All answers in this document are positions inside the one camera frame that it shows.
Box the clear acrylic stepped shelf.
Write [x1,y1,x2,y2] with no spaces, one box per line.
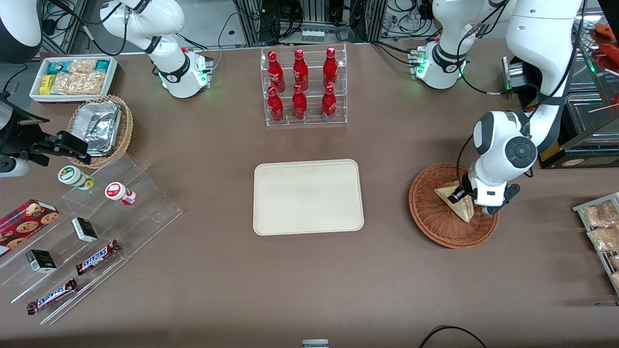
[0,154,183,325]

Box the small black box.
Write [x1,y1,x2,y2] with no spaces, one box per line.
[25,249,57,274]
[72,217,99,243]

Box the white rectangular snack bin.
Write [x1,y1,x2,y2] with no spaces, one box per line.
[29,56,118,103]

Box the steel food pan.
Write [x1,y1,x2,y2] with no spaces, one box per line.
[568,48,599,92]
[565,93,619,145]

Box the red-lidded small drink bottle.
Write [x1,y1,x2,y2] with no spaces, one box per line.
[105,182,137,206]

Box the oval light wicker basket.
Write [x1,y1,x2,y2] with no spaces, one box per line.
[67,95,134,169]

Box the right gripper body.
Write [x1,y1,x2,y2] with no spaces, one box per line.
[0,94,50,158]

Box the tray of packaged crackers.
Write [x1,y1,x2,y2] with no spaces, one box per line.
[573,192,619,295]

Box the large clear rice cracker pack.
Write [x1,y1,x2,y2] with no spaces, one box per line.
[51,72,106,96]

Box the Snickers chocolate bar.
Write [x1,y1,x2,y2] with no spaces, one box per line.
[27,278,79,316]
[75,240,121,276]

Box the grey box with green light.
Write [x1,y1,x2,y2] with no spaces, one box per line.
[502,57,529,92]

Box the round brown wicker basket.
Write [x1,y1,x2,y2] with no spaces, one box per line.
[409,163,500,249]

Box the beige rectangular tray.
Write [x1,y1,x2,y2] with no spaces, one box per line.
[253,159,365,236]

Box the red cola bottle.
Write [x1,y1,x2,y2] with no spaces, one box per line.
[323,47,339,90]
[267,86,284,123]
[267,51,286,93]
[293,48,309,91]
[292,84,308,120]
[322,85,337,121]

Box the black looped cable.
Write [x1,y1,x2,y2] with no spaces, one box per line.
[418,325,489,348]

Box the triangular sandwich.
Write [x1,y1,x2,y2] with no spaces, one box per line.
[434,181,476,224]

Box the silver aluminium frame post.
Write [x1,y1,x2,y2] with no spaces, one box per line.
[364,0,388,43]
[236,0,265,47]

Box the silver foil container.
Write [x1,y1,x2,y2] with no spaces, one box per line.
[73,101,122,158]

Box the red plaid cookie box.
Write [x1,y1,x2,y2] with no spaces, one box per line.
[0,199,61,257]

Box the small clear rice cracker pack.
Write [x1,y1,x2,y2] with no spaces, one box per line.
[68,58,98,74]

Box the clear acrylic bottle rack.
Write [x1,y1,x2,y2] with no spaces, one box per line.
[260,43,348,127]

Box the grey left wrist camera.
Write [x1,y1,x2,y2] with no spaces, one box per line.
[481,184,522,216]

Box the black food warmer machine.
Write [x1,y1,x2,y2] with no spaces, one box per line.
[503,14,619,170]

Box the green-lidded small drink bottle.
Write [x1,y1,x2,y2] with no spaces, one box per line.
[58,165,95,190]

